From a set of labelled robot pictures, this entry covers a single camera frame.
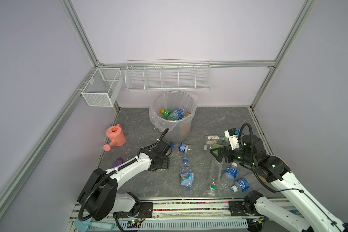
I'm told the blue cartoon label water bottle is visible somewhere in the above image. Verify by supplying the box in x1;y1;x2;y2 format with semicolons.
179;157;194;189

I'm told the long white wire shelf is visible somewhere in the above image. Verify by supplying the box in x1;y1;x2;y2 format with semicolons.
125;59;213;91

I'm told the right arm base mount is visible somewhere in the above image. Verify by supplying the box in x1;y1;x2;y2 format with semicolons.
228;200;261;217

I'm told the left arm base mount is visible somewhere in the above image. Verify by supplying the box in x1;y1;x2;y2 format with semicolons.
117;202;153;218

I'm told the grey mesh waste bin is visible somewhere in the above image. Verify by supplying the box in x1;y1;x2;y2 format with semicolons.
149;91;197;142

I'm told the pink watering can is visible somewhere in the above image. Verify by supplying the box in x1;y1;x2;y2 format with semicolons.
103;124;127;151

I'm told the small crushed blue bottle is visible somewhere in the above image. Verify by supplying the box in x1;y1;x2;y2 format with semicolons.
170;143;194;154

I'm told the bird label tea bottle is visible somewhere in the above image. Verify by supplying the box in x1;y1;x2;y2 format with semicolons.
205;135;229;145

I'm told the purple spoon pink handle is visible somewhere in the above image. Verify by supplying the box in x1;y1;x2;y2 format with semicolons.
112;158;124;168

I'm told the tall clear bottle green-red cap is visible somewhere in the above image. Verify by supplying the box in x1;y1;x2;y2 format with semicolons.
207;159;223;196

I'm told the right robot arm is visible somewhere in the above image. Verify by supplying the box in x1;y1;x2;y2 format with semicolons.
210;123;348;232

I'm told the clear plastic bin liner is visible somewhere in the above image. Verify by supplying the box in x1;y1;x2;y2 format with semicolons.
149;91;197;131

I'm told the small white mesh basket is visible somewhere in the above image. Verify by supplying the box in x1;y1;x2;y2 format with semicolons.
81;68;123;107

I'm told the Pocari Sweat bottle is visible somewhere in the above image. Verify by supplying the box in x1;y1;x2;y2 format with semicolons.
168;108;184;121

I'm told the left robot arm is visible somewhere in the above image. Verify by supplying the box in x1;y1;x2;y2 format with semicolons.
77;128;170;221

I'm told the lime green label bottle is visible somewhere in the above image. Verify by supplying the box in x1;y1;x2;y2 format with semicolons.
204;144;223;150

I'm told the green Sprite bottle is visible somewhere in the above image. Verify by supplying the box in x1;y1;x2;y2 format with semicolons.
159;108;172;119

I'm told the blue label bottle right front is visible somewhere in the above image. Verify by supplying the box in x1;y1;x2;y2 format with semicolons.
231;177;257;192

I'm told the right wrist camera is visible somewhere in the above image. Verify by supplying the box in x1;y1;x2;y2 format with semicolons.
224;128;240;150

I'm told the teal toy shovel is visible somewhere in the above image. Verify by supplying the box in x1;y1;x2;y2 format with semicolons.
75;219;115;232

